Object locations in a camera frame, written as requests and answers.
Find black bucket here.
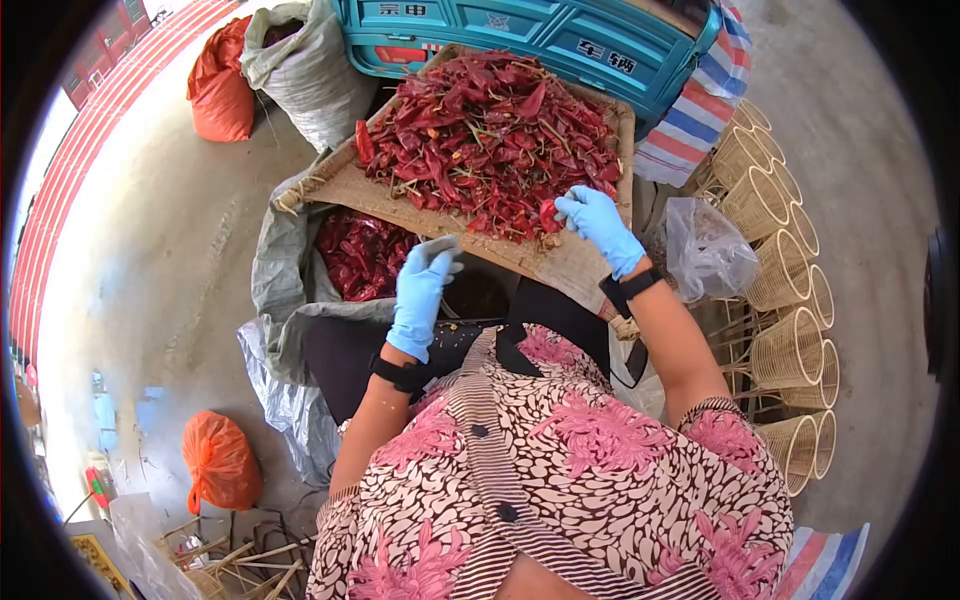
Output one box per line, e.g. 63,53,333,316
438,253,522,324

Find black wrist band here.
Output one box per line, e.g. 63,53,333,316
597,265,666,321
369,352,430,396

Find woven bamboo tray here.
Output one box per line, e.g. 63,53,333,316
274,43,640,342

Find grey woven sack of chillies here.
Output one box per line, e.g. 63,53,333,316
250,153,423,387

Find row of wicker baskets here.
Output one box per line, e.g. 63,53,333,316
681,97,841,498

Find orange plastic bag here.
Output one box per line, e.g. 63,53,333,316
180,409,264,516

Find red door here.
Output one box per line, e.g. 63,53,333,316
58,0,154,112

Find person's right hand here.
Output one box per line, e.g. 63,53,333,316
553,185,648,281

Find person's left hand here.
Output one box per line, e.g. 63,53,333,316
385,235,465,366

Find person's body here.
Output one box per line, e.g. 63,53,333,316
306,324,795,600

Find person's right fingers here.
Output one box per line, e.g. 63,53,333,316
553,185,612,234

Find tall grey woven sack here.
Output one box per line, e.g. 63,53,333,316
240,0,379,154

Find white plastic bag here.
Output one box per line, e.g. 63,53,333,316
607,327,669,423

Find person's left fingers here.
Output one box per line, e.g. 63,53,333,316
408,235,465,282

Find person's legs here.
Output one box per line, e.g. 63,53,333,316
301,277,612,426

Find striped tarpaulin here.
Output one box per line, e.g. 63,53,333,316
771,522,872,600
633,0,753,189

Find clear plastic bag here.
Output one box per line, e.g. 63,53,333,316
646,196,761,305

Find blue cargo vehicle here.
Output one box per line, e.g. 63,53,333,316
332,0,726,142

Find silver plastic sheet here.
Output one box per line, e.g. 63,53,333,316
235,318,344,487

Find pile of dried chillies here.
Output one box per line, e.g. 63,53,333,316
354,49,624,243

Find orange woven sack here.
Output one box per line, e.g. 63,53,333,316
186,15,258,144

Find heap of bamboo sticks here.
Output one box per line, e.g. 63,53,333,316
153,514,319,600

